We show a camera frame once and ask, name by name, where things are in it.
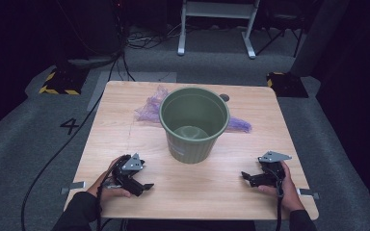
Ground green plastic trash bin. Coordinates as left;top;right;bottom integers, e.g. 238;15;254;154
158;87;231;165

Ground grey pillar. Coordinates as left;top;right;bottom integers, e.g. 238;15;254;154
289;0;351;78

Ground black equipment stand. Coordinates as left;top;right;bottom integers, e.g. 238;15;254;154
55;0;125;70

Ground black folding stand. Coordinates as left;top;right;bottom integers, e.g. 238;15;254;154
254;0;306;59

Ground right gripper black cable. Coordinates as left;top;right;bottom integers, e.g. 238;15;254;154
274;168;285;231

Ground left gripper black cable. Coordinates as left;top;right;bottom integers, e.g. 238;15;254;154
94;154;131;231

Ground purple plastic bag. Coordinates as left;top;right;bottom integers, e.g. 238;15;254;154
134;85;253;134

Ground grey table bracket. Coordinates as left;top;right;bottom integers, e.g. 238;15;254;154
296;188;320;200
60;181;87;195

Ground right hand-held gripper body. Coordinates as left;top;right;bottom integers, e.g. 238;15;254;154
257;150;293;188

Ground white metal stand frame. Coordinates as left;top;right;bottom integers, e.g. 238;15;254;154
176;0;261;60

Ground person's left hand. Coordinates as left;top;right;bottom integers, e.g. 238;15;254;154
87;155;133;203

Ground black yellow striped base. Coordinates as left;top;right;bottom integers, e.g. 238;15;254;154
38;68;90;96
266;71;309;99

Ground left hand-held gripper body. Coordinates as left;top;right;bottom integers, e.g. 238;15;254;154
110;152;145;194

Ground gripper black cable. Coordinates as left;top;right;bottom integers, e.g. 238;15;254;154
94;154;131;231
274;168;285;231

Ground tangle of floor cables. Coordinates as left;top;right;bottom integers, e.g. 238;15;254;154
124;23;183;51

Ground person's right hand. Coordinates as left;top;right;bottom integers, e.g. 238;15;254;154
257;161;306;213

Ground long black floor cable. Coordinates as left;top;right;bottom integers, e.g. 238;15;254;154
20;52;127;231

